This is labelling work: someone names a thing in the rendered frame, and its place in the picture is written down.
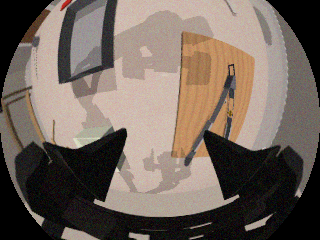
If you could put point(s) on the wooden board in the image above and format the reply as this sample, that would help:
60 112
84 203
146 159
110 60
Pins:
204 69

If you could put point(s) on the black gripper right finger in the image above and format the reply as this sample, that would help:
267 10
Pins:
234 165

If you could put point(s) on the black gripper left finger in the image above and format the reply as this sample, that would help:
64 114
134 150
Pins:
93 164

